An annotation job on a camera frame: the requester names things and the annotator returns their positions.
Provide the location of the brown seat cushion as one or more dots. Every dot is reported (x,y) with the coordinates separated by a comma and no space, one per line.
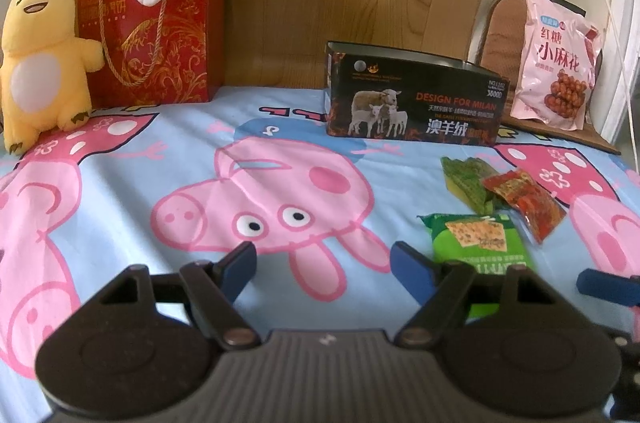
(500,51)

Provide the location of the green cracker packet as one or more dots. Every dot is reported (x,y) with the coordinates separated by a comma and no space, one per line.
(488,243)

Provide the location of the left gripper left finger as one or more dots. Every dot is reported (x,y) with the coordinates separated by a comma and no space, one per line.
(212,288)

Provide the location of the red snack packet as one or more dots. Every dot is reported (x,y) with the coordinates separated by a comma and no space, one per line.
(542,213)

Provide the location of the Peppa Pig bed sheet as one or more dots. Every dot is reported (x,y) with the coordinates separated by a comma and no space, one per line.
(166,185)

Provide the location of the black sheep print box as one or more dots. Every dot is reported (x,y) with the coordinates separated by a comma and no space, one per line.
(381,92)

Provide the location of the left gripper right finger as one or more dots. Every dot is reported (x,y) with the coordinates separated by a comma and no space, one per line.
(439,289)

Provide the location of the green leafy snack packet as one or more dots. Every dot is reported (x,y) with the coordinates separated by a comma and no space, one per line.
(464,179)

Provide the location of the yellow plush toy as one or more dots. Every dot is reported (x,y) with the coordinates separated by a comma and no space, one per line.
(44,71)

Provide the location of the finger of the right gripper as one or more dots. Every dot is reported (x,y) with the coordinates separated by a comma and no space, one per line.
(623,291)

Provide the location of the pink snack bag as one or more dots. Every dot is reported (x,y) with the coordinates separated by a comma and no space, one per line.
(558,66)

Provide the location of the red gift bag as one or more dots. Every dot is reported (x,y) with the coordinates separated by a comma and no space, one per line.
(170,53)

